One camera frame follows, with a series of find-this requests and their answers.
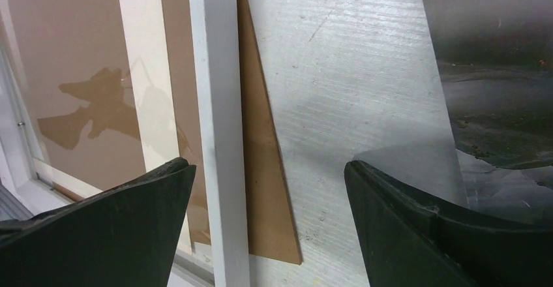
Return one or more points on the sunset photo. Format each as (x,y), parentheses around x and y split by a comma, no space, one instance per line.
(494,59)

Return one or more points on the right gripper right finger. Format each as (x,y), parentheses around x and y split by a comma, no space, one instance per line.
(409,237)

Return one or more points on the cream mat board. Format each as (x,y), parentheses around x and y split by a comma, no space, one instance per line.
(113,117)

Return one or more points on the white picture frame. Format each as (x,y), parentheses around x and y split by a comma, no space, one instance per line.
(203,52)

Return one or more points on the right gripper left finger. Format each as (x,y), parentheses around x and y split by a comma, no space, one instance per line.
(124,236)

